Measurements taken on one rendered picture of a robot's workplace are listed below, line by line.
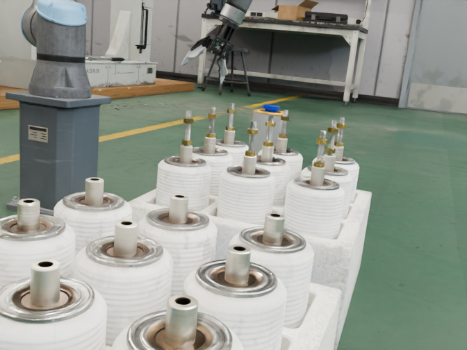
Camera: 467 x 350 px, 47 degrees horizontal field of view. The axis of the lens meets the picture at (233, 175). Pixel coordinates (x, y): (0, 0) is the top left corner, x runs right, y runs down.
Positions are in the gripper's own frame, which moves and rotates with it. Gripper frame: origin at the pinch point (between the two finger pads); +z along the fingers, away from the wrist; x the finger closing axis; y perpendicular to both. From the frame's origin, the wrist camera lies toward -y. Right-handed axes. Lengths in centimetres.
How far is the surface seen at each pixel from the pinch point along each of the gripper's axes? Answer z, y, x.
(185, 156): 7, 88, -25
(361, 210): 3, 95, 9
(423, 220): 6, 54, 66
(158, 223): 8, 120, -36
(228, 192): 8, 97, -19
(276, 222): 1, 126, -27
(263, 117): -2, 59, -1
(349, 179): -2, 96, 2
